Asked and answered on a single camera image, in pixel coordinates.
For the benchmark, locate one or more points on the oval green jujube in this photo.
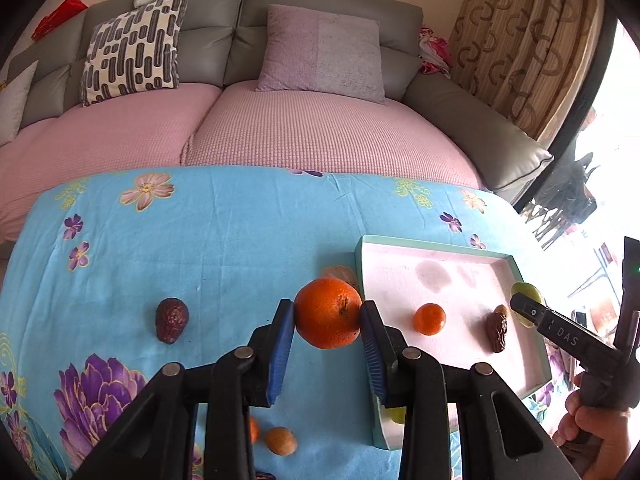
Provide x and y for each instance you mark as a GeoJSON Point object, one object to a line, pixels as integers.
{"type": "Point", "coordinates": [522, 290]}

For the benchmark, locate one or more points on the teal tray with white inside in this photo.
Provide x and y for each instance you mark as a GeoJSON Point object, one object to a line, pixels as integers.
{"type": "Point", "coordinates": [465, 270]}

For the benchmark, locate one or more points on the purple pillow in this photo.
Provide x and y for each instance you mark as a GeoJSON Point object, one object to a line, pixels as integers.
{"type": "Point", "coordinates": [320, 55]}

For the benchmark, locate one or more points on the pink sofa seat cover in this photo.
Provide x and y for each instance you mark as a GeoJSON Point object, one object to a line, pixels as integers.
{"type": "Point", "coordinates": [100, 135]}
{"type": "Point", "coordinates": [325, 130]}

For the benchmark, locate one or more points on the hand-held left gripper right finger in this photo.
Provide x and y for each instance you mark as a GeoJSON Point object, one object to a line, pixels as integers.
{"type": "Point", "coordinates": [372, 355]}

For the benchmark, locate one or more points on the blue floral blanket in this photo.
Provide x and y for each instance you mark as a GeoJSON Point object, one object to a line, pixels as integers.
{"type": "Point", "coordinates": [225, 240]}

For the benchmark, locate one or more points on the brown longan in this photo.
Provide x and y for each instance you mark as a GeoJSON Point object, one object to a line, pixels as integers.
{"type": "Point", "coordinates": [501, 310]}
{"type": "Point", "coordinates": [281, 441]}

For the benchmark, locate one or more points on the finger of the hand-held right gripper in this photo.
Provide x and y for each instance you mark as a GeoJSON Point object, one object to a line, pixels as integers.
{"type": "Point", "coordinates": [565, 335]}

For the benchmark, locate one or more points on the pink floral bag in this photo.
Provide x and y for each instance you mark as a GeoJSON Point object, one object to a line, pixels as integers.
{"type": "Point", "coordinates": [435, 52]}

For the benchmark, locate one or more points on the small dried red date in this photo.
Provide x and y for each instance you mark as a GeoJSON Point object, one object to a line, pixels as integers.
{"type": "Point", "coordinates": [171, 320]}

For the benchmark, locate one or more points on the light grey pillow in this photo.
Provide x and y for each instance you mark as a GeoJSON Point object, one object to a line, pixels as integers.
{"type": "Point", "coordinates": [15, 105]}

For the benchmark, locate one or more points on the orange mandarin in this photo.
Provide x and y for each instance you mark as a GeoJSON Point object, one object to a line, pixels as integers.
{"type": "Point", "coordinates": [253, 430]}
{"type": "Point", "coordinates": [430, 319]}
{"type": "Point", "coordinates": [327, 312]}

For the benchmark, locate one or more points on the beige patterned curtain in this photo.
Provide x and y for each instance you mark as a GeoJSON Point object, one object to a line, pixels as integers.
{"type": "Point", "coordinates": [525, 35]}

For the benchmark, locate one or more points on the red plastic bag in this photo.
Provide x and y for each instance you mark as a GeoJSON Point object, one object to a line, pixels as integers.
{"type": "Point", "coordinates": [57, 17]}

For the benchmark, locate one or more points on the large dried red date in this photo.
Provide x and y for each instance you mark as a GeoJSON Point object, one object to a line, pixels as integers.
{"type": "Point", "coordinates": [265, 475]}

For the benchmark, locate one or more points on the person's right hand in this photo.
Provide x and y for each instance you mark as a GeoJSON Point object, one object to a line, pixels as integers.
{"type": "Point", "coordinates": [600, 435]}

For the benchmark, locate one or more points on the long dried red date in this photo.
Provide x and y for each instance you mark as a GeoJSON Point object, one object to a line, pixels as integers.
{"type": "Point", "coordinates": [496, 335]}

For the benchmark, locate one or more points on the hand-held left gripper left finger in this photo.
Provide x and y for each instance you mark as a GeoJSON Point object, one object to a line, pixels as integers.
{"type": "Point", "coordinates": [280, 350]}

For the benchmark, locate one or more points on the black and white patterned pillow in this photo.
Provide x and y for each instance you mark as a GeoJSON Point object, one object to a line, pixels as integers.
{"type": "Point", "coordinates": [132, 50]}

